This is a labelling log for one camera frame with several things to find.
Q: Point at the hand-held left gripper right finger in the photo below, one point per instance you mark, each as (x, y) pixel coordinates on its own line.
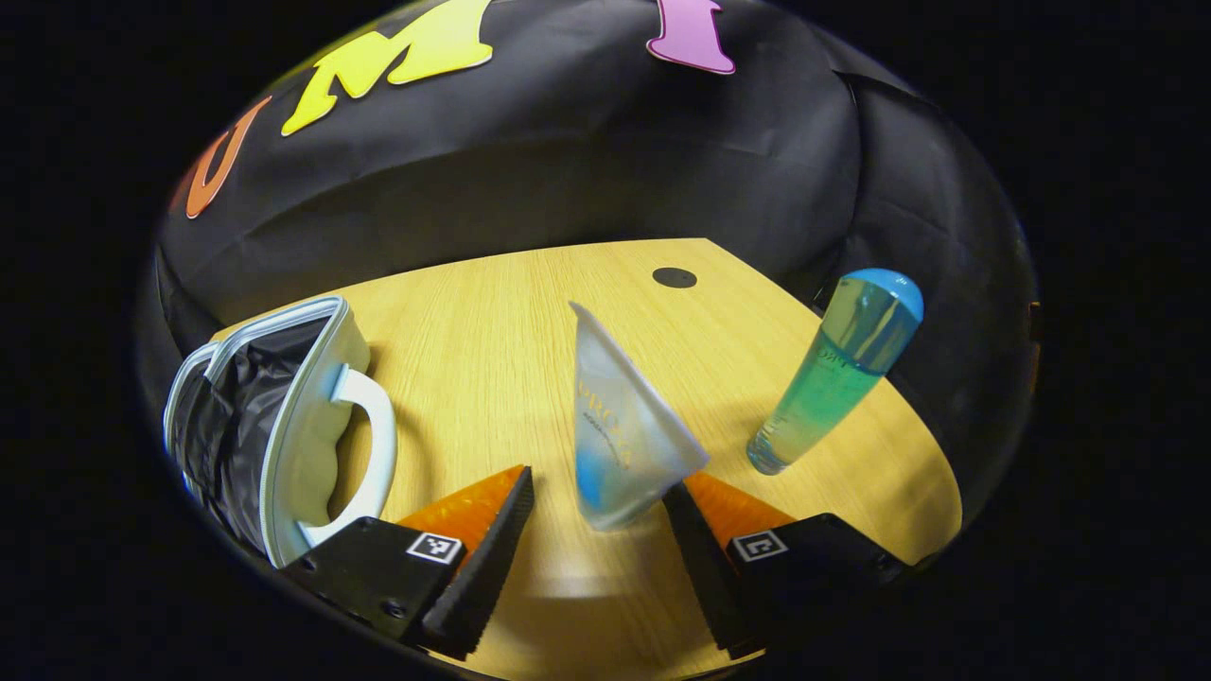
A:
(705, 577)

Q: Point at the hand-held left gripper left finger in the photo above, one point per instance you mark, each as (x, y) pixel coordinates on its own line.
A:
(492, 558)

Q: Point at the frosted blue cream tube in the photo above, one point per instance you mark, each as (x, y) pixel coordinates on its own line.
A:
(624, 426)

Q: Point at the light blue suitcase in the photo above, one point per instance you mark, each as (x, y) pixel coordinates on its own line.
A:
(312, 416)

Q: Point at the teal blue-capped bottle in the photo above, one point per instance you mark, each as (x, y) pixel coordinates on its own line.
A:
(833, 378)

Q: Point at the black table grommet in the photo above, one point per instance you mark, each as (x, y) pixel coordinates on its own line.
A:
(675, 277)

